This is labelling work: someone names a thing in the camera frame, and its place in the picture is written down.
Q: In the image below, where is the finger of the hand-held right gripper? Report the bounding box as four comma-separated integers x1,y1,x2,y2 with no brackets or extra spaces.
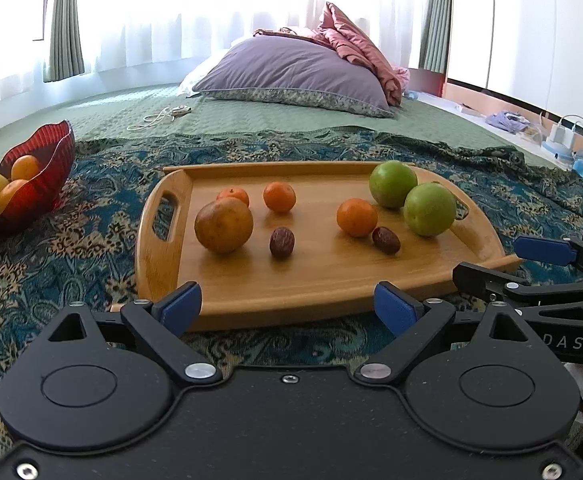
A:
452,261,583,311
513,234,583,282

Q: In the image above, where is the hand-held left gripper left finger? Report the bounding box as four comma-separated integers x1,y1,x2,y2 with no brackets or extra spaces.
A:
44,281,222,389

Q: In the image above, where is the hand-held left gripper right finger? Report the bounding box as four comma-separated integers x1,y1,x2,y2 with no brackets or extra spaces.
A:
354,281,542,387

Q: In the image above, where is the dark red date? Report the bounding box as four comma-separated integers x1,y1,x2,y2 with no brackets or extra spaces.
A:
372,226,401,255
270,227,295,260

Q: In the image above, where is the wooden tray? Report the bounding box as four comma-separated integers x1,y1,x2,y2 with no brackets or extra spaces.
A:
111,160,522,333

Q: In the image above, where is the small mandarin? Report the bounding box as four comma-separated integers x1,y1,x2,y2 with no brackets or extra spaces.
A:
263,181,297,213
336,198,379,238
216,187,250,207

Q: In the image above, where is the green round fruit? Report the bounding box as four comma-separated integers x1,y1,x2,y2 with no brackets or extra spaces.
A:
404,182,457,237
369,160,418,209

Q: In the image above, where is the large brownish orange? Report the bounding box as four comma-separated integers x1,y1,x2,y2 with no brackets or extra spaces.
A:
194,197,254,254

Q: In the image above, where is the teal paisley blanket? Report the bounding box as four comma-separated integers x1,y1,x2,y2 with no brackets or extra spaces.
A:
0,127,583,461

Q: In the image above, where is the white power adapter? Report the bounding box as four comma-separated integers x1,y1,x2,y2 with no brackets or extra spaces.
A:
546,115,583,161

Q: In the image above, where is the lavender cloth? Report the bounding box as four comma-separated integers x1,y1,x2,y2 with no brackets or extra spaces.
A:
485,110,532,135

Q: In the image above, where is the red glass bowl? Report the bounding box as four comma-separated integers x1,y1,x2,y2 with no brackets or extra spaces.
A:
0,120,77,240

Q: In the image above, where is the small orange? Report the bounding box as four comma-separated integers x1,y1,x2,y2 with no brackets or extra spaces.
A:
10,155,41,181
0,179,31,214

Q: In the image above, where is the green quilted bedspread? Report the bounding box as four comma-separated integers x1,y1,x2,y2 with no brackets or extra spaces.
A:
0,82,562,176

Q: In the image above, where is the white pillow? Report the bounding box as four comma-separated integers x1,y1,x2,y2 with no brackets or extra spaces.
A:
178,35,252,98

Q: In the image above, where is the white wardrobe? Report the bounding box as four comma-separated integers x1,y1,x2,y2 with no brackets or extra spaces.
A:
446,0,583,111

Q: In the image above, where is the purple pillow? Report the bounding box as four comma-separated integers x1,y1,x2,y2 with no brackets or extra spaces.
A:
192,35,396,119

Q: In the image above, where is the green curtain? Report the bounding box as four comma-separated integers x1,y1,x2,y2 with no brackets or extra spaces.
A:
42,0,86,83
418,0,453,75

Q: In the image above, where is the pink quilt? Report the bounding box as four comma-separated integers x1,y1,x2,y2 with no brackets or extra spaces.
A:
252,1,411,107

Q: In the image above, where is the white sheer curtain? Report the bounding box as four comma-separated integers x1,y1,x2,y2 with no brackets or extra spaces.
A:
0,0,437,116

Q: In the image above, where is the white cable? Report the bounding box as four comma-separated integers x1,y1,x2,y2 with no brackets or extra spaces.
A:
126,105,192,132

